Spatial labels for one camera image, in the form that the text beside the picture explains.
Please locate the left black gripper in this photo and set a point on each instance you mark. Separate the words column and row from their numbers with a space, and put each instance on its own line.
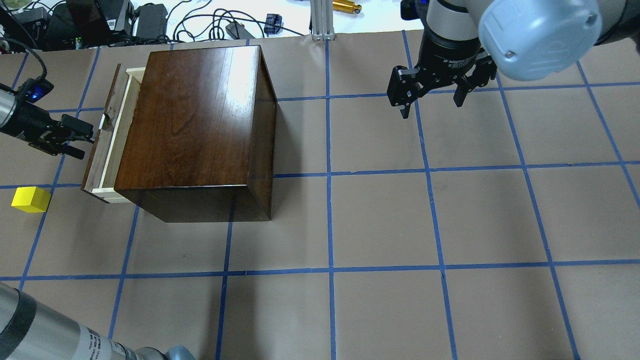
column 29, row 122

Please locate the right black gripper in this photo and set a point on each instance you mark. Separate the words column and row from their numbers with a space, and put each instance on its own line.
column 446, row 59

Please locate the wooden drawer with handle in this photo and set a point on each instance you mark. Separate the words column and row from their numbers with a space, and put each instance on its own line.
column 111, row 136

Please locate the yellow cube block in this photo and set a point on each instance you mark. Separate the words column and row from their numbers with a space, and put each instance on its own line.
column 31, row 199

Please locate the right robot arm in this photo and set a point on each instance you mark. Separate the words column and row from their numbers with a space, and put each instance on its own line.
column 529, row 39

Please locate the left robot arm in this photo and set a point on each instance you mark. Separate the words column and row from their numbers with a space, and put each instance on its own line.
column 30, row 330

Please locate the gold cylinder tool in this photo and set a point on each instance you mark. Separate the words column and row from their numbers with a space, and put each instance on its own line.
column 346, row 6

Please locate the dark wooden cabinet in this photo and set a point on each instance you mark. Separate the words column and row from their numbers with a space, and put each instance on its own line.
column 200, row 146

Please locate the black laptop power brick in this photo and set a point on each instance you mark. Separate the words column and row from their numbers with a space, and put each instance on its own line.
column 151, row 21

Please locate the blue small connector box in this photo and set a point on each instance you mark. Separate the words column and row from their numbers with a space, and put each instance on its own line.
column 273, row 24

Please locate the black power adapter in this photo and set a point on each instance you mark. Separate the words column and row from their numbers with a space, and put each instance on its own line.
column 237, row 31

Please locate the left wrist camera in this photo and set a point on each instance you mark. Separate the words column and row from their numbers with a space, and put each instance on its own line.
column 33, row 90

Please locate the aluminium frame post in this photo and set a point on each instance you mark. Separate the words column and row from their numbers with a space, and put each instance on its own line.
column 322, row 20

